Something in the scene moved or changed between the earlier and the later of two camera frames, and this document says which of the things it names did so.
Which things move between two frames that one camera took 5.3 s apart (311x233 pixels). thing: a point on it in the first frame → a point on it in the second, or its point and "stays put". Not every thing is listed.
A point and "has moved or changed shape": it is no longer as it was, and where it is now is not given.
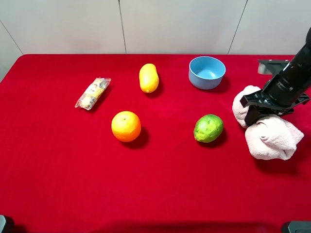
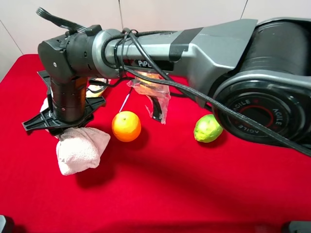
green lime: (208, 128) stays put
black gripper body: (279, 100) → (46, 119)
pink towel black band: (272, 137) has moved or changed shape
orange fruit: (126, 126) stays put
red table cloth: (142, 143) stays put
